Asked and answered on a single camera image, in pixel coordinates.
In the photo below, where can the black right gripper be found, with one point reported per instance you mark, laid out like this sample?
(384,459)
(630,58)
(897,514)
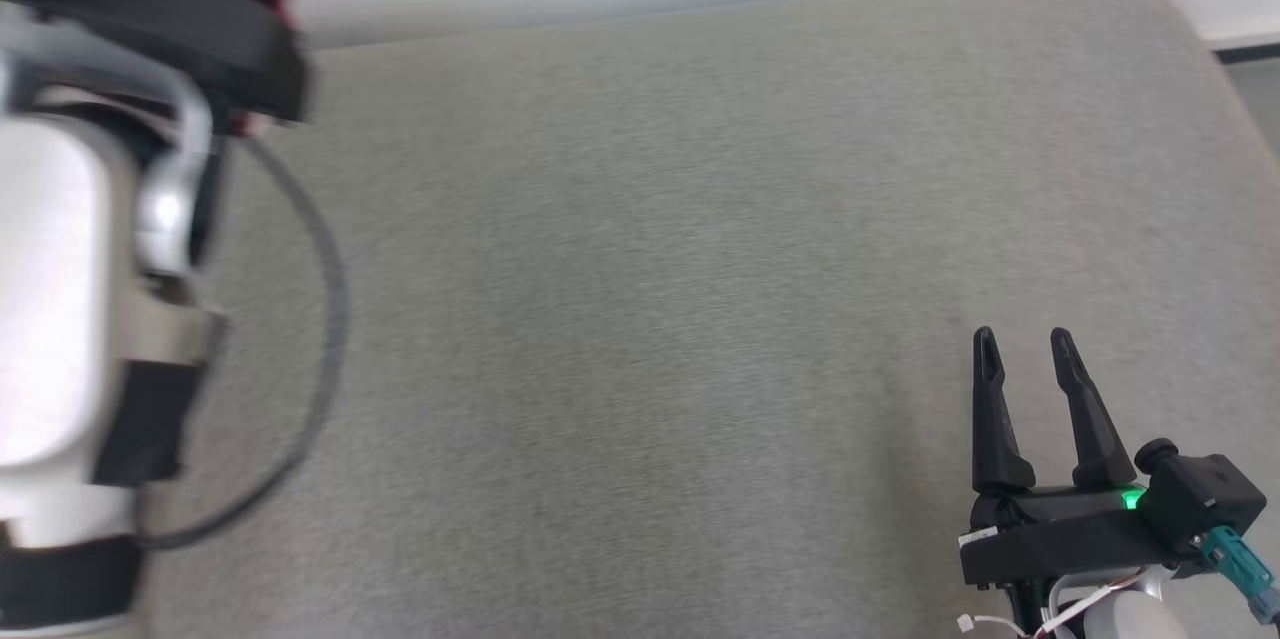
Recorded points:
(1060,534)

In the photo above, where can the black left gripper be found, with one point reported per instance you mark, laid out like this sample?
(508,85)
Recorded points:
(190,29)

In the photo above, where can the white grey robot left arm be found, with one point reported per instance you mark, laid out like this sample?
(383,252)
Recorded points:
(60,299)

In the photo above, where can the grey fabric sofa cushion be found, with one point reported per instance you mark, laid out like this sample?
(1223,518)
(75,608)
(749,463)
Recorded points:
(700,269)

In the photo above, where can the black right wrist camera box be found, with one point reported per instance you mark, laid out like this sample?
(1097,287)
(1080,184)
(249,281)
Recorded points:
(1200,494)

